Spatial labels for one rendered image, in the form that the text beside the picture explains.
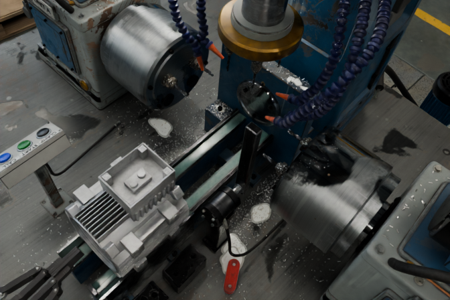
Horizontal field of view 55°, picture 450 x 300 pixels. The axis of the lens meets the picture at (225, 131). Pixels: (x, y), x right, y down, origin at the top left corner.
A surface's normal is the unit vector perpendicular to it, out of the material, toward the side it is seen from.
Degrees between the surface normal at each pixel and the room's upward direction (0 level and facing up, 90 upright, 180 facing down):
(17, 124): 0
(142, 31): 21
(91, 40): 90
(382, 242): 0
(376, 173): 9
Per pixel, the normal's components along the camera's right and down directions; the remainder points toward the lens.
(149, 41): -0.22, -0.29
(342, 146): 0.22, -0.69
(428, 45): 0.07, -0.58
